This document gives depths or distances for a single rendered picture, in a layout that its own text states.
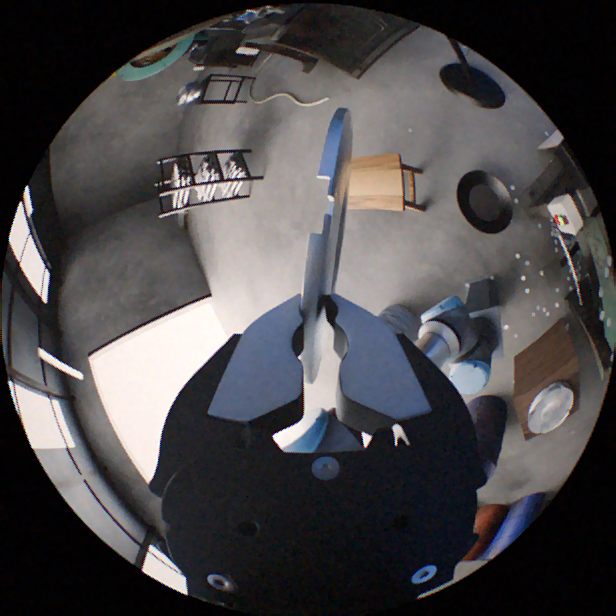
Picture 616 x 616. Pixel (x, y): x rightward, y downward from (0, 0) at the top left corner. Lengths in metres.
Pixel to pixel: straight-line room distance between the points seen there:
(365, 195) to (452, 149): 0.57
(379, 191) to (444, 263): 0.51
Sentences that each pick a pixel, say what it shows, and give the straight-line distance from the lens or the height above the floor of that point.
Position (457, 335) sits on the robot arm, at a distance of 0.49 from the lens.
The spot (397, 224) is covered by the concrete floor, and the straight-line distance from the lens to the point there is 1.21.
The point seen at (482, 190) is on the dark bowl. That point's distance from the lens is 1.12.
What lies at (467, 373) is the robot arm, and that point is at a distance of 0.55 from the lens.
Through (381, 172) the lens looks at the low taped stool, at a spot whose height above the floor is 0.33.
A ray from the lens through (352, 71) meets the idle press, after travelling 1.62.
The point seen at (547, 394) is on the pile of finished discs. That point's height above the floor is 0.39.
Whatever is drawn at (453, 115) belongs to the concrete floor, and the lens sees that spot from 1.26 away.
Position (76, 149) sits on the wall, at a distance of 6.68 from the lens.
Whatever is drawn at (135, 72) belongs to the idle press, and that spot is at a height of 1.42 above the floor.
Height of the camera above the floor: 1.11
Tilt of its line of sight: 36 degrees down
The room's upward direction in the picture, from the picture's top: 118 degrees counter-clockwise
